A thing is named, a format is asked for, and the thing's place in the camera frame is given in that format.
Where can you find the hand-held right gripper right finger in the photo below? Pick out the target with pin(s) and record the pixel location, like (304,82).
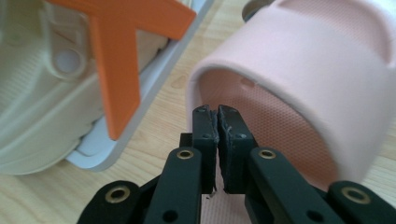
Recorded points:
(233,146)

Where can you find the beige clog shoe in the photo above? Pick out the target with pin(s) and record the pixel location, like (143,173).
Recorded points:
(40,102)

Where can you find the pink slide slipper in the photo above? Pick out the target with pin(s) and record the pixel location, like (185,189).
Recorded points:
(295,62)

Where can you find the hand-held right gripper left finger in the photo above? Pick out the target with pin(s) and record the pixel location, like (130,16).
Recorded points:
(204,143)

